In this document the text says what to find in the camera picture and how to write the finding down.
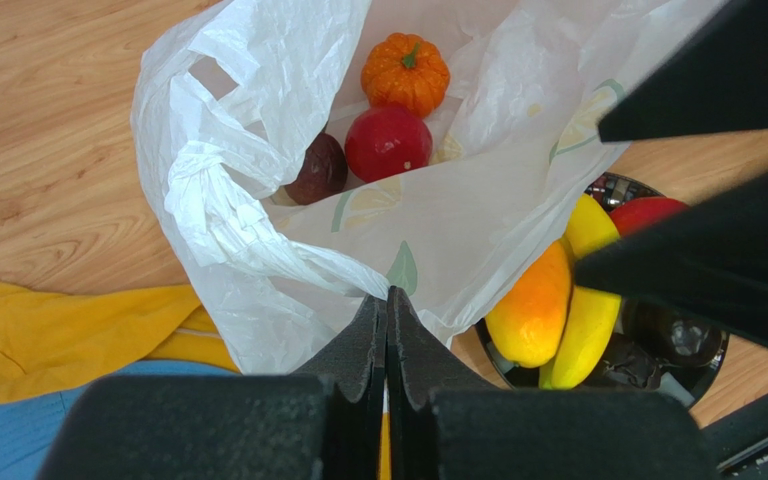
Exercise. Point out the blue cloth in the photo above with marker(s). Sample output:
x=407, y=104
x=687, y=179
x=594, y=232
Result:
x=36, y=398

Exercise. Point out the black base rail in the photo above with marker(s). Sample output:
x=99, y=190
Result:
x=763, y=432

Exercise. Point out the yellow cloth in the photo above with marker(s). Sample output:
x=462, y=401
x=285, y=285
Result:
x=154, y=323

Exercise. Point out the white plastic bag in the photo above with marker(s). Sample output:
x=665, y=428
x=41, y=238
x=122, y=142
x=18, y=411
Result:
x=228, y=100

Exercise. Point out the yellow orange mango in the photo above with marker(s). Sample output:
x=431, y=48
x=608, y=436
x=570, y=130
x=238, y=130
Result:
x=527, y=324

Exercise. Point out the red apple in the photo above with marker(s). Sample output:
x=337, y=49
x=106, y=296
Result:
x=387, y=141
x=639, y=213

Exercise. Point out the dark purple fruit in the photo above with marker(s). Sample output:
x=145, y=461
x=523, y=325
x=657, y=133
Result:
x=324, y=172

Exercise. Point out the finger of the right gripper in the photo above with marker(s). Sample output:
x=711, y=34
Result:
x=709, y=261
x=716, y=82

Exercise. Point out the black round plate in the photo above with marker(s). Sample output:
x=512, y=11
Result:
x=651, y=348

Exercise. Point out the yellow banana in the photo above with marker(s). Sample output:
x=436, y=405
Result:
x=592, y=314

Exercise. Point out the orange toy pumpkin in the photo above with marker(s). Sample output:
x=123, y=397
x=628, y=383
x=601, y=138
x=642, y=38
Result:
x=405, y=70

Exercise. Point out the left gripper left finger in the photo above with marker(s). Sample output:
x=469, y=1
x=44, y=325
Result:
x=321, y=421

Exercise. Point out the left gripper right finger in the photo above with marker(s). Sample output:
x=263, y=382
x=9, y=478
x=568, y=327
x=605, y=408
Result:
x=447, y=422

